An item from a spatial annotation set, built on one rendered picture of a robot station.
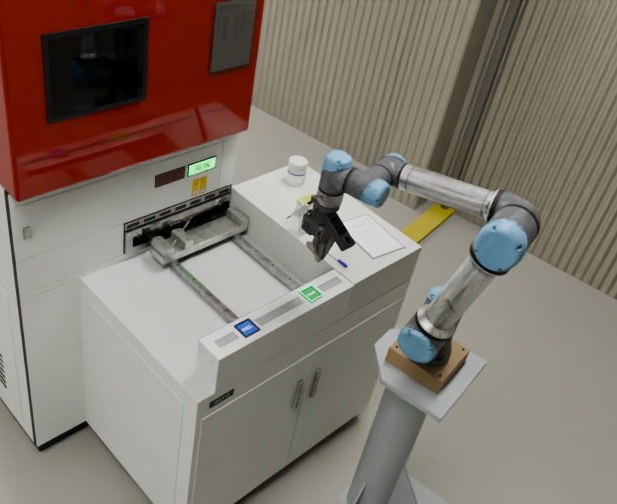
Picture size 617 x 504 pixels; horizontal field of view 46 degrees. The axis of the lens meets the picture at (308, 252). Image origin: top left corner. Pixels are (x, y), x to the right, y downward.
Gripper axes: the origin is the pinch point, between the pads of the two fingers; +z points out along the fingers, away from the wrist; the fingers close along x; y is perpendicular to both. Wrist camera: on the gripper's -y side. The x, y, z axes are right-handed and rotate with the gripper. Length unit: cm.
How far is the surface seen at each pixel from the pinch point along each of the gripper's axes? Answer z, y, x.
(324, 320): 24.2, -4.0, -3.7
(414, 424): 51, -40, -18
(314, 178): 14, 47, -46
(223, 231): 23, 47, -4
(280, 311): 15.1, 0.8, 12.7
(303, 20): 37, 202, -194
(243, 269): 28.7, 32.8, -1.5
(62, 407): 88, 58, 55
